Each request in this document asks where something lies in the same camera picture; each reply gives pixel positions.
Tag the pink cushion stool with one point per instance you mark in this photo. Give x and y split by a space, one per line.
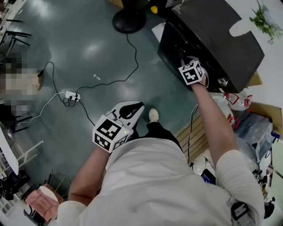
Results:
42 203

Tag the person's white right shoe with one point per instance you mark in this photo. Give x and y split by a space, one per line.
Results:
154 114

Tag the person's black trousers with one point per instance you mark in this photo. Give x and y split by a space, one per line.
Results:
161 132

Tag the blue plastic clothes bag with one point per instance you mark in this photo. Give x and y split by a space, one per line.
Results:
254 134

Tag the blue screen device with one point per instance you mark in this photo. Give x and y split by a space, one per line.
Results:
207 176

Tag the small yellow object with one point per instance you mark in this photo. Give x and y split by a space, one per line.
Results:
154 9

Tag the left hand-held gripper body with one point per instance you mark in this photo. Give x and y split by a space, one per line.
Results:
115 130

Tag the black washing machine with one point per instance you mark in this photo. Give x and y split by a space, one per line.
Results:
216 39

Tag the white power strip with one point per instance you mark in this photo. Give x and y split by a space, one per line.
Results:
71 95

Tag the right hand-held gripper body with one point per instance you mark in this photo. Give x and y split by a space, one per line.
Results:
191 75

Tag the small white floor debris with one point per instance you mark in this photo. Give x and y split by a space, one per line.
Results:
96 76

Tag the person's left forearm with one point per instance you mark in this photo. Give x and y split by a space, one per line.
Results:
88 176

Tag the wooden slat platform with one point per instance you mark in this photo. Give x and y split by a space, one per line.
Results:
196 136

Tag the green plant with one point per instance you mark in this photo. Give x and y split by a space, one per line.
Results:
265 22

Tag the black chair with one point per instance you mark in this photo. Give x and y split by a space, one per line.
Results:
13 121

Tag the person's white shirt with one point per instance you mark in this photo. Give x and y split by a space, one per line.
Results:
154 187

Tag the person's right forearm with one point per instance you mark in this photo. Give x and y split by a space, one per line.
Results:
214 123

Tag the black floor fan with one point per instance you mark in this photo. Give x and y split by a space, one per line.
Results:
129 22

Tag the white table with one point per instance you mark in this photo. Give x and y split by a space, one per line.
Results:
8 152

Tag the flat brown cardboard sheet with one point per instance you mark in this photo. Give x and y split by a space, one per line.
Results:
265 110

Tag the white paper sheet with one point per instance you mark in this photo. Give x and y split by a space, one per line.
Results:
158 31

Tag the white bag with red label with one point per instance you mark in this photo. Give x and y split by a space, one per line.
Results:
223 106

